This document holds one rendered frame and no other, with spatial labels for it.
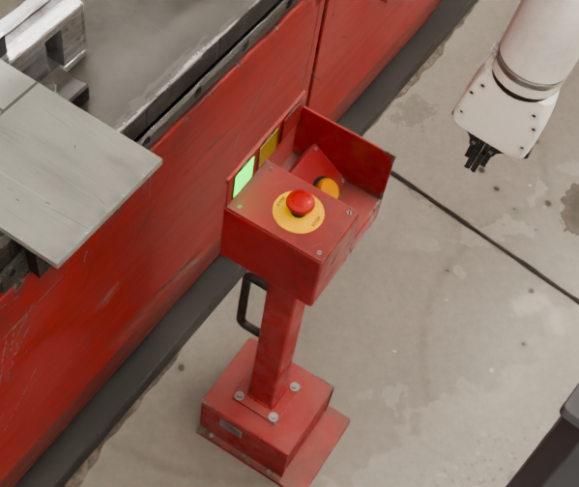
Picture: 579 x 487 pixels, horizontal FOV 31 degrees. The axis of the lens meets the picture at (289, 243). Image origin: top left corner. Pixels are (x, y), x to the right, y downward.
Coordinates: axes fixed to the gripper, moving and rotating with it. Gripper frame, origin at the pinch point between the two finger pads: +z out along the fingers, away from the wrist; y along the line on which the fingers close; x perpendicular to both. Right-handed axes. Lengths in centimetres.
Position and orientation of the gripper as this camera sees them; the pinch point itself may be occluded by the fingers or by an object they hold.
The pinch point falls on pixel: (478, 154)
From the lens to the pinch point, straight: 132.0
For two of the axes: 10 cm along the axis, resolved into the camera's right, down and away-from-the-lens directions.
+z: -1.8, 5.1, 8.4
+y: 8.3, 5.3, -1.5
